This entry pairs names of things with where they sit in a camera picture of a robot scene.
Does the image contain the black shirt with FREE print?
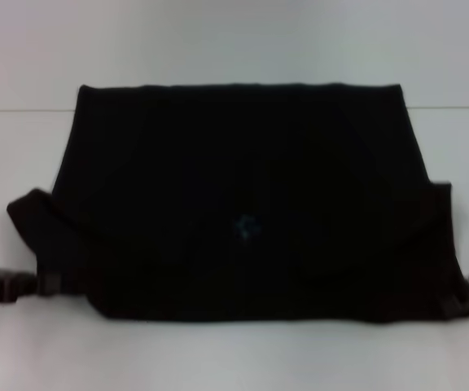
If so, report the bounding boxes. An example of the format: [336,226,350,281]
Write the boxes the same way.
[6,82,469,327]

